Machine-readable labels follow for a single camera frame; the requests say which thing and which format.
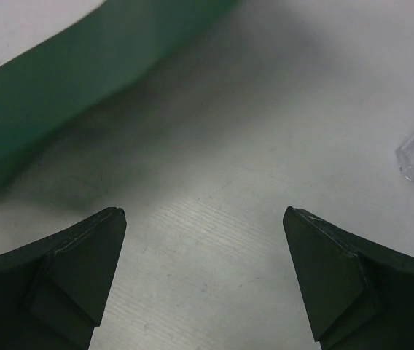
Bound green placemat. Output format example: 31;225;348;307
0;0;244;209

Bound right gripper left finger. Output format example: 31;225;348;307
0;207;126;349

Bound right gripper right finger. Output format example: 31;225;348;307
283;206;414;349

